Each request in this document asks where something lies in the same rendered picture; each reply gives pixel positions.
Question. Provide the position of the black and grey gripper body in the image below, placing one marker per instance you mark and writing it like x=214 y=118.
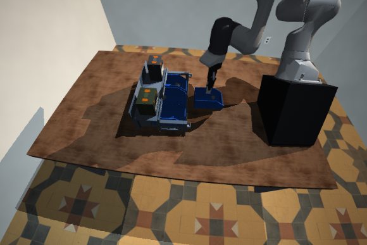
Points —
x=215 y=67

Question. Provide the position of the grey metal shelf rack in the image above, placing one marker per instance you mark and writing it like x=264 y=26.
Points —
x=144 y=81

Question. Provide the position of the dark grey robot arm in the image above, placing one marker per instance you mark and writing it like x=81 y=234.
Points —
x=295 y=62

